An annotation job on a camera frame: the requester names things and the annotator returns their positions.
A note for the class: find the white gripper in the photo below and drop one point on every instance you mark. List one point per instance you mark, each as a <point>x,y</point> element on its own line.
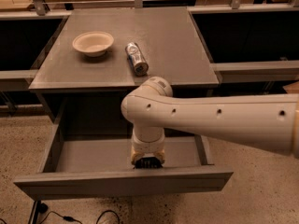
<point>148,147</point>

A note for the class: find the dark rxbar blueberry wrapper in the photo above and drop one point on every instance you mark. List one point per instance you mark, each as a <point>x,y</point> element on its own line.
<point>148,163</point>

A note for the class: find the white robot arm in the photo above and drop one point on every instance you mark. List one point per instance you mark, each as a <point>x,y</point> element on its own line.
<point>266,122</point>

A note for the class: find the open grey top drawer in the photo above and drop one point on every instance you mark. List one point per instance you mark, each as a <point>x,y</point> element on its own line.
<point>89,156</point>

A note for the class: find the grey drawer cabinet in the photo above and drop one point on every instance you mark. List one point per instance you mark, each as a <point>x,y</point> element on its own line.
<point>88,91</point>

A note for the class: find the silver blue drink can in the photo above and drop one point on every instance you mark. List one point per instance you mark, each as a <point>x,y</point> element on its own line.
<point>136,59</point>

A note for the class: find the black power adapter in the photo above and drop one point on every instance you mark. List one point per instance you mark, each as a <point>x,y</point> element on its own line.
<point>37,209</point>

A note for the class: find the white paper bowl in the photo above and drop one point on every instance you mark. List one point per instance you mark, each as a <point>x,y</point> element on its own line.
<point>93,44</point>

